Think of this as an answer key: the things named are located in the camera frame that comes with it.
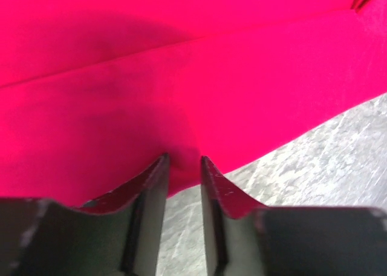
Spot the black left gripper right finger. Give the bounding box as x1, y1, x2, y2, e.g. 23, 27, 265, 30
201, 156, 386, 275

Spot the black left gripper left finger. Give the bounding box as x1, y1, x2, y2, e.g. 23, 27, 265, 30
1, 154, 169, 275

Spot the bright red t-shirt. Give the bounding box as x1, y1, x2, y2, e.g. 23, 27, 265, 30
1, 0, 386, 206

